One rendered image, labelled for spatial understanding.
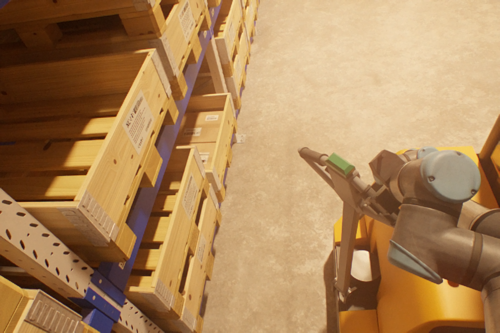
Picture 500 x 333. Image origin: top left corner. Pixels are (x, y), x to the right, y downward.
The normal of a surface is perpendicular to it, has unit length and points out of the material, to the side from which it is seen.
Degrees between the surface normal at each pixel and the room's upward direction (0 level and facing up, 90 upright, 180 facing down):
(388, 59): 0
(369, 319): 22
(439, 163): 30
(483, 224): 45
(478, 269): 52
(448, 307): 14
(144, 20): 90
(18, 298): 90
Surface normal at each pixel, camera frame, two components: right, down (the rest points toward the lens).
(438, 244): -0.37, -0.29
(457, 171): -0.04, -0.22
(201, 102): -0.14, 0.76
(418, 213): -0.65, -0.32
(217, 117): -0.19, -0.64
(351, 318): -0.53, -0.59
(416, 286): -0.97, -0.22
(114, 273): 0.97, -0.02
